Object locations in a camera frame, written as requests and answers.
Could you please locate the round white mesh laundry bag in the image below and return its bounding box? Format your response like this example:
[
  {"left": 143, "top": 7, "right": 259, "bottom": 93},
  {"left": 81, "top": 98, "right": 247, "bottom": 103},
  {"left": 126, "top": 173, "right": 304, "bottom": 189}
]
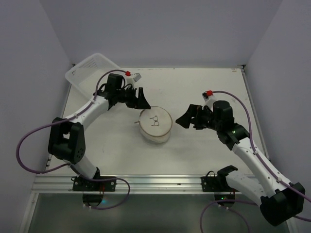
[{"left": 136, "top": 106, "right": 173, "bottom": 144}]

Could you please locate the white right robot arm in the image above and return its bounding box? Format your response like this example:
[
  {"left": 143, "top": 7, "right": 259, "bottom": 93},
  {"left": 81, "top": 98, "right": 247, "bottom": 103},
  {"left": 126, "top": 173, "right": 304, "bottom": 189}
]
[{"left": 176, "top": 100, "right": 305, "bottom": 226}]

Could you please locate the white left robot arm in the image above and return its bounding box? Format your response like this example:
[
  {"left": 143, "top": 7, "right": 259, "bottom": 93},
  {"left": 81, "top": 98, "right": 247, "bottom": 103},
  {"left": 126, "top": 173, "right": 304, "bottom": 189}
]
[{"left": 48, "top": 69, "right": 151, "bottom": 181}]

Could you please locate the white plastic basket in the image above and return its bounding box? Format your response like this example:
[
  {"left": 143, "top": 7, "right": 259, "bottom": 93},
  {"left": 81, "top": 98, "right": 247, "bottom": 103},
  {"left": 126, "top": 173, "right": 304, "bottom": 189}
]
[{"left": 65, "top": 53, "right": 121, "bottom": 100}]

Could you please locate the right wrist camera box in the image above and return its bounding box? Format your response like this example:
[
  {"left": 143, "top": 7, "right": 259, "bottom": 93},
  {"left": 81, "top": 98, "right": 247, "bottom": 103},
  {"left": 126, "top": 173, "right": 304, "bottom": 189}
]
[{"left": 202, "top": 90, "right": 217, "bottom": 109}]

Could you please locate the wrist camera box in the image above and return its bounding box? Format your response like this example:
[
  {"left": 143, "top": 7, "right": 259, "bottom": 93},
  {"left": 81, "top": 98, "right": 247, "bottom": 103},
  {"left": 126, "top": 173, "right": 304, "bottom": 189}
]
[
  {"left": 202, "top": 90, "right": 217, "bottom": 109},
  {"left": 125, "top": 71, "right": 141, "bottom": 87}
]

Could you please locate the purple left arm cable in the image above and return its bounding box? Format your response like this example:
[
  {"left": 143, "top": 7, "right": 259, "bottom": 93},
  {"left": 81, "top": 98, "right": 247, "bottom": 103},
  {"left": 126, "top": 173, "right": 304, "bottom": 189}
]
[{"left": 16, "top": 69, "right": 132, "bottom": 174}]

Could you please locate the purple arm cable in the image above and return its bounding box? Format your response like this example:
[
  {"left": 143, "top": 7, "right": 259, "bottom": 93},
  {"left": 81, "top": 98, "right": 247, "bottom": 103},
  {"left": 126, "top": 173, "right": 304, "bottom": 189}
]
[
  {"left": 16, "top": 69, "right": 132, "bottom": 174},
  {"left": 199, "top": 90, "right": 311, "bottom": 233}
]

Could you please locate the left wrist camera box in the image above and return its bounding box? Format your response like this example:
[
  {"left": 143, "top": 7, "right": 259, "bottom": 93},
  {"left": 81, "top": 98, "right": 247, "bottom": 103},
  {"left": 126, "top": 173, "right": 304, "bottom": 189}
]
[{"left": 125, "top": 71, "right": 141, "bottom": 87}]

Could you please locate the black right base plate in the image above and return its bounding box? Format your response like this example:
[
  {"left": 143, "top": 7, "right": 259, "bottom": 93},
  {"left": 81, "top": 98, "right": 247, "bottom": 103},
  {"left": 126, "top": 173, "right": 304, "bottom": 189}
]
[{"left": 201, "top": 176, "right": 238, "bottom": 192}]

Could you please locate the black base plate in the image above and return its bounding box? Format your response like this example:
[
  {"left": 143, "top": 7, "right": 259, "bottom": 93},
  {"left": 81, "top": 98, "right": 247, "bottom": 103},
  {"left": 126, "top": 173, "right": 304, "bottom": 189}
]
[
  {"left": 201, "top": 176, "right": 238, "bottom": 192},
  {"left": 71, "top": 176, "right": 117, "bottom": 192}
]

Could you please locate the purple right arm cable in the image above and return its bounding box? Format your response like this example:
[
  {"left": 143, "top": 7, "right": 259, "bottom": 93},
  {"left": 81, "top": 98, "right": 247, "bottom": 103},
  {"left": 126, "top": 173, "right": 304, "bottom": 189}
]
[{"left": 199, "top": 90, "right": 311, "bottom": 233}]

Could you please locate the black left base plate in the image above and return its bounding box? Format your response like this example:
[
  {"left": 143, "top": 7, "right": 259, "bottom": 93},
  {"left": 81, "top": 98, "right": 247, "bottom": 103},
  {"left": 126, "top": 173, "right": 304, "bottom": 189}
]
[{"left": 71, "top": 176, "right": 117, "bottom": 192}]

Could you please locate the aluminium mounting rail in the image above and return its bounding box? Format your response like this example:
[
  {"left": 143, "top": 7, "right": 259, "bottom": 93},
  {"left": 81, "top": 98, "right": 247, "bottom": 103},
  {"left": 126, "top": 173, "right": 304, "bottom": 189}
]
[{"left": 31, "top": 174, "right": 203, "bottom": 194}]

